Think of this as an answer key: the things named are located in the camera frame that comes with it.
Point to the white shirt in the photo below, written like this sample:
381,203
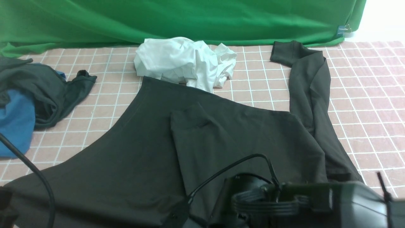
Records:
180,60

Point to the dark teal shirt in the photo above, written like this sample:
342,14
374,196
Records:
54,97

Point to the green backdrop cloth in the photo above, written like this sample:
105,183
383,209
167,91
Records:
35,26

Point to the metal binder clip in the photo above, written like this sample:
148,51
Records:
343,30

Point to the dark gray long-sleeve top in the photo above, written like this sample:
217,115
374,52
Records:
172,138

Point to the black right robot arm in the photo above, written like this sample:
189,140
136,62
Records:
250,201

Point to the blue t-shirt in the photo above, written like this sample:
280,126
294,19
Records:
18,117

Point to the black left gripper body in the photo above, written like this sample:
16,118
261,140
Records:
8,215

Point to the black zip tie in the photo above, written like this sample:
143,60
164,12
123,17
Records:
384,186

